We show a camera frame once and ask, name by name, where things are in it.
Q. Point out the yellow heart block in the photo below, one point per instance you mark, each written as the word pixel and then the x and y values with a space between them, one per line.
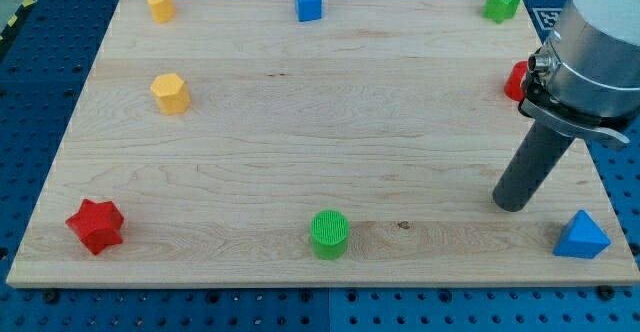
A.
pixel 162 11

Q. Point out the blue cube block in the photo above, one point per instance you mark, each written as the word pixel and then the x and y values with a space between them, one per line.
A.
pixel 308 10

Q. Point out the yellow hexagon block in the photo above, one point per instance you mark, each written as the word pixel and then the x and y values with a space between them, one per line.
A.
pixel 171 94

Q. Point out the red cylinder block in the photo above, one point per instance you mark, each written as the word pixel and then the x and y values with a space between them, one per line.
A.
pixel 512 88

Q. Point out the blue triangle block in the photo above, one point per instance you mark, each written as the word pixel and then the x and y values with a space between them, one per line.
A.
pixel 582 238

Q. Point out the green star block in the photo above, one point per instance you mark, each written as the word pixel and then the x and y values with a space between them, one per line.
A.
pixel 500 10

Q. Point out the yellow black hazard tape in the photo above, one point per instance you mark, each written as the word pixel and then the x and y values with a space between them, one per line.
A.
pixel 17 20

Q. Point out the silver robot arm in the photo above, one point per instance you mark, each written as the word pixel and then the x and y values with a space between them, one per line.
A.
pixel 583 82

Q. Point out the red star block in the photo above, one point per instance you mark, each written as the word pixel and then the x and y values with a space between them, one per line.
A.
pixel 97 225

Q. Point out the green cylinder block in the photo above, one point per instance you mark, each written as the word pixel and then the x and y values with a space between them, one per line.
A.
pixel 329 231

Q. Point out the light wooden board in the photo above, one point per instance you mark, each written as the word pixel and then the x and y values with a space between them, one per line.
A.
pixel 391 112

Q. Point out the black white fiducial tag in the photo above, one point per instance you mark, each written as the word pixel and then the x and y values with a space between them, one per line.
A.
pixel 544 19

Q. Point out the dark grey cylindrical pointer tool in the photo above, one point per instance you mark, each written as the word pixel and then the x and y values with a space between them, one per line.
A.
pixel 537 155

